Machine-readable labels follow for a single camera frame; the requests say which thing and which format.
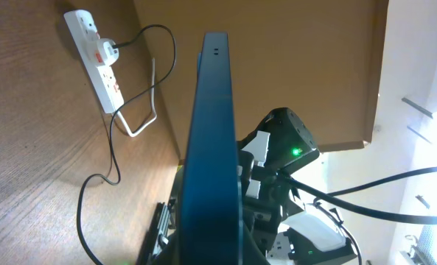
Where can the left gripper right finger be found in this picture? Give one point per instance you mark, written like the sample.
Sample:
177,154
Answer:
251,255

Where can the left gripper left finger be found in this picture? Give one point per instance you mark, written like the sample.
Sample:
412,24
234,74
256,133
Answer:
159,233

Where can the blue Samsung smartphone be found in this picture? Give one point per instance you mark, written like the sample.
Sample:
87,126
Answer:
210,223

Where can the white power strip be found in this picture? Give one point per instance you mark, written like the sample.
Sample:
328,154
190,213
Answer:
83,28

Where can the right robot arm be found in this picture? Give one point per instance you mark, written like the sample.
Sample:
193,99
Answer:
278,226

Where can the white charger plug adapter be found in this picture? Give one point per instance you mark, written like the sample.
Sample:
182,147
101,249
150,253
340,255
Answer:
102,52

